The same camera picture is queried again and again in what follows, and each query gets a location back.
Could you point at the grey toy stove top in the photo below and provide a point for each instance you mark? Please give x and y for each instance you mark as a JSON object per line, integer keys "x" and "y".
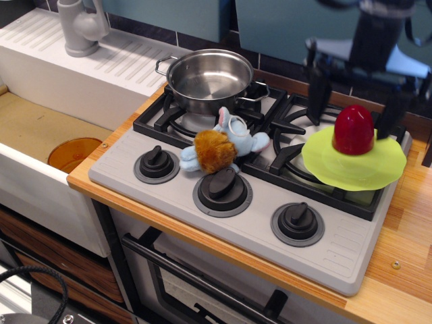
{"x": 338, "y": 260}

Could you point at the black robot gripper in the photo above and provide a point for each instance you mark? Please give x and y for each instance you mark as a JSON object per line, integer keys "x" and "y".
{"x": 373, "y": 50}

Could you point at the wood grain drawer fronts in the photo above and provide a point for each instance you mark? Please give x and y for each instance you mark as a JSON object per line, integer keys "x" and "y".
{"x": 90, "y": 280}

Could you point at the right black stove knob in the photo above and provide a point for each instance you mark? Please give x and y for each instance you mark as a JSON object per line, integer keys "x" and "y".
{"x": 297, "y": 225}

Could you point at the stuffed elephant with brown mane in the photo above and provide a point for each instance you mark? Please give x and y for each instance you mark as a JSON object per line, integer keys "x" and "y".
{"x": 218, "y": 148}

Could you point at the middle black stove knob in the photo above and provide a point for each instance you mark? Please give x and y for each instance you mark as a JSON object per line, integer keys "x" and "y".
{"x": 223, "y": 194}

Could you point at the lime green plate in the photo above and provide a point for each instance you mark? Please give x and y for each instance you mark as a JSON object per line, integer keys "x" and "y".
{"x": 374, "y": 170}

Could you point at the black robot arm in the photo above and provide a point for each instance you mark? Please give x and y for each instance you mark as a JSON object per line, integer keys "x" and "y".
{"x": 384, "y": 8}

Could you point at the black stove knob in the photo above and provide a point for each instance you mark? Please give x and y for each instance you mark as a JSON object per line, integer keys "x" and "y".
{"x": 156, "y": 166}
{"x": 223, "y": 194}
{"x": 297, "y": 225}

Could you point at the red toy sweet potato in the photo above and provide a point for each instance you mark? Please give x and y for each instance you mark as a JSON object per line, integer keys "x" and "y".
{"x": 353, "y": 131}

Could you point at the stainless steel pot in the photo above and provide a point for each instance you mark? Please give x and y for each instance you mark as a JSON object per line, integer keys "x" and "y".
{"x": 203, "y": 81}

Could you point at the black stove grate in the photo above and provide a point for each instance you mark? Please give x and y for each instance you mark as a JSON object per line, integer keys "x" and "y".
{"x": 281, "y": 163}

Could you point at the toy oven door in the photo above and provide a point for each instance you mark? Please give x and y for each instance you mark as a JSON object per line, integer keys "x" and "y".
{"x": 188, "y": 285}

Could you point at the grey toy faucet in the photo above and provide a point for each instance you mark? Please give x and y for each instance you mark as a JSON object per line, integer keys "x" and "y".
{"x": 82, "y": 30}

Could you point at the black oven door handle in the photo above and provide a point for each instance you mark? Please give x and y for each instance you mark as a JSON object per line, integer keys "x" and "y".
{"x": 198, "y": 281}

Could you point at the left black stove knob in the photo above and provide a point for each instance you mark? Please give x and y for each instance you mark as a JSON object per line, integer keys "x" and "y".
{"x": 156, "y": 166}

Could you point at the white toy sink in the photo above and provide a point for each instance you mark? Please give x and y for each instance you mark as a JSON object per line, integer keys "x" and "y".
{"x": 49, "y": 97}

